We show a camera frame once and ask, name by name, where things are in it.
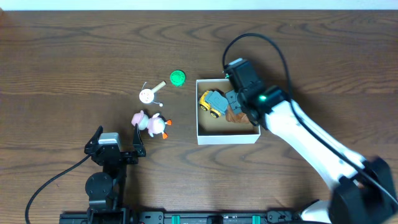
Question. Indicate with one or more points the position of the white cardboard box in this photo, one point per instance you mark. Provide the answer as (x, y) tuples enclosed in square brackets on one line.
[(212, 130)]

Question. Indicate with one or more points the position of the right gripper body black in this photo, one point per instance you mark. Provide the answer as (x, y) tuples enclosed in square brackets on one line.
[(234, 100)]

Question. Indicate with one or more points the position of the small white rattle drum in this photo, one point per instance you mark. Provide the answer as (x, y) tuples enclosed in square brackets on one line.
[(147, 95)]

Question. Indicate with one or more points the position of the pink white duck toy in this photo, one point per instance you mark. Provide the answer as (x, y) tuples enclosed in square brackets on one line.
[(155, 124)]

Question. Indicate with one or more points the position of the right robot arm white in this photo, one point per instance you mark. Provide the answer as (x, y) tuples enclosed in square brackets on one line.
[(362, 191)]

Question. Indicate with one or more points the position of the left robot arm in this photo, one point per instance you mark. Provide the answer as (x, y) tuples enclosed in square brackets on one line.
[(106, 188)]

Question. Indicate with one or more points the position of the brown plush toy with carrot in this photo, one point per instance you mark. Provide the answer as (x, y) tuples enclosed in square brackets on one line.
[(240, 118)]

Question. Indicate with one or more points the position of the grey yellow toy truck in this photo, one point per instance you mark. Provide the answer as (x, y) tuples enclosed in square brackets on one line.
[(214, 102)]

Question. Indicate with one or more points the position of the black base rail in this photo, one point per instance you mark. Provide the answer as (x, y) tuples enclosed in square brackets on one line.
[(186, 217)]

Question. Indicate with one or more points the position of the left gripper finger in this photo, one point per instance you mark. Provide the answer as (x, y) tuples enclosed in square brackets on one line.
[(93, 145), (137, 142)]

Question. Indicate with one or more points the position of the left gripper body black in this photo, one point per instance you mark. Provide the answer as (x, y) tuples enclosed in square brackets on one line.
[(125, 155)]

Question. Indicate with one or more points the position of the green round lid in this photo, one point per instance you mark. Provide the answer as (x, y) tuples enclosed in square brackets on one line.
[(178, 77)]

